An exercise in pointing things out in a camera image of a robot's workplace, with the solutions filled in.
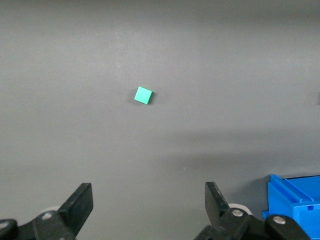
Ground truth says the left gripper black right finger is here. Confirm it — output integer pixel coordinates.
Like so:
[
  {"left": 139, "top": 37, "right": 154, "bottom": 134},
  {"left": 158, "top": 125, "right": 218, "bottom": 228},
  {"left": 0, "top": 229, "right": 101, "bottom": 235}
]
[{"left": 193, "top": 181, "right": 311, "bottom": 240}]

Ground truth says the blue plastic storage bin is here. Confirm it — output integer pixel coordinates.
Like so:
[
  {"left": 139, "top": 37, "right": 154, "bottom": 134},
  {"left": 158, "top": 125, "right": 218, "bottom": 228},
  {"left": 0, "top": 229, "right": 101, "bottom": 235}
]
[{"left": 261, "top": 174, "right": 320, "bottom": 240}]

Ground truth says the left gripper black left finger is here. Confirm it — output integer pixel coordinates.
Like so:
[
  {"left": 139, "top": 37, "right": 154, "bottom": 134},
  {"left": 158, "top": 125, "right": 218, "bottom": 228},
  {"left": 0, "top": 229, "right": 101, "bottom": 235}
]
[{"left": 0, "top": 182, "right": 94, "bottom": 240}]

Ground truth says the small green cube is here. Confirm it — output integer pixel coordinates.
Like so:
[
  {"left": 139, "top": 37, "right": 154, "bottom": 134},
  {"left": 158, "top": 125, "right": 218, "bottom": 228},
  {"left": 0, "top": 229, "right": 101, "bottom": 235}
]
[{"left": 133, "top": 86, "right": 154, "bottom": 105}]

